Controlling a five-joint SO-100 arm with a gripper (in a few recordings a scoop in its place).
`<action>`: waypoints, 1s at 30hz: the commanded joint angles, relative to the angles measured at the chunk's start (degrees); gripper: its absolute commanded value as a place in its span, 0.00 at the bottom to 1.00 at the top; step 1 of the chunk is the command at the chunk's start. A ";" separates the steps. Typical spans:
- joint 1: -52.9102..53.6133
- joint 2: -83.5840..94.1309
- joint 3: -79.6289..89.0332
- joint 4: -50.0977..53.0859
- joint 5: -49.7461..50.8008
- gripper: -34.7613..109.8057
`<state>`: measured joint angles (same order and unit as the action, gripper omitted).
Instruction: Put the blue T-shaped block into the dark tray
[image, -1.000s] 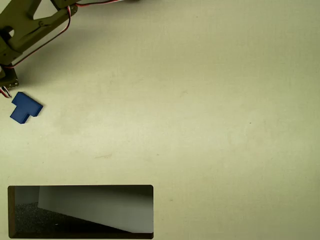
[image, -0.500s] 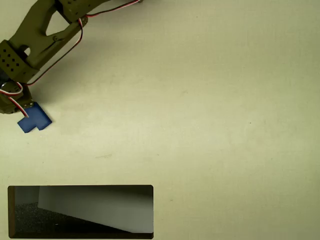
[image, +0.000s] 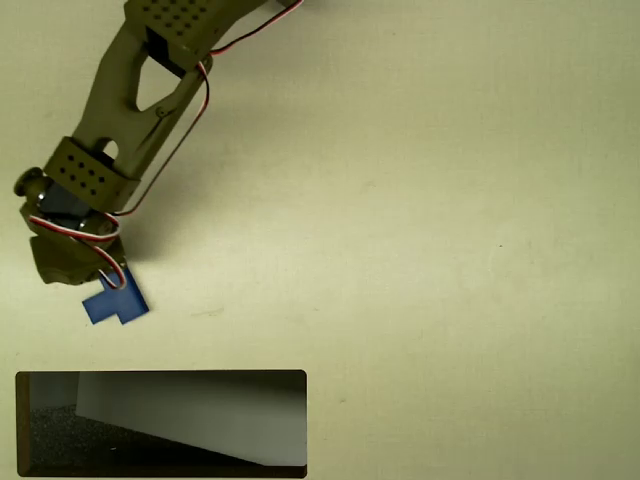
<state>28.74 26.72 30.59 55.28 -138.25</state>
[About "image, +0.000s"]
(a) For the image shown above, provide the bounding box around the rectangular bin opening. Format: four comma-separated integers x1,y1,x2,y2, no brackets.
14,369,309,479

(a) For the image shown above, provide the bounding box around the long red black cable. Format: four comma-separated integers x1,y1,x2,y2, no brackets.
208,0,305,56

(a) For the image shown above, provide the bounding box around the short red white wrist cable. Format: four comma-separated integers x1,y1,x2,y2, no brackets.
28,212,122,244

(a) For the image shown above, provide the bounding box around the looped red black forearm cable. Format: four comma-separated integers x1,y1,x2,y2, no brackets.
112,59,211,218

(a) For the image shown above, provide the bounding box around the blue T-shaped block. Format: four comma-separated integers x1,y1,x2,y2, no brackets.
82,267,150,326

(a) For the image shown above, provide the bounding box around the red white black gripper cable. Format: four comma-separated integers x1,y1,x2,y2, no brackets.
74,238,127,291

